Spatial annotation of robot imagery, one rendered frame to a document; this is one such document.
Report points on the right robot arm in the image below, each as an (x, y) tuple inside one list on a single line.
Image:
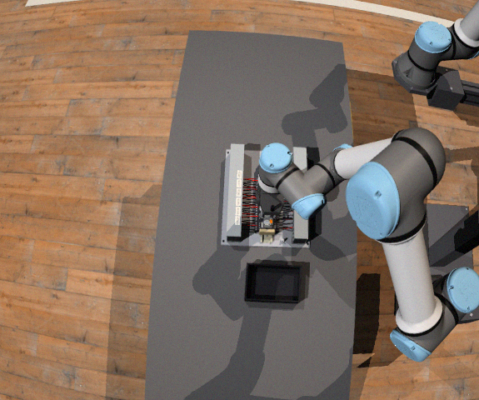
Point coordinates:
[(431, 45)]

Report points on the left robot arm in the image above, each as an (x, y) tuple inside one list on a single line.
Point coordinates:
[(386, 196)]

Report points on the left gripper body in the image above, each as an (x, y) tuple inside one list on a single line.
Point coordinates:
[(269, 199)]

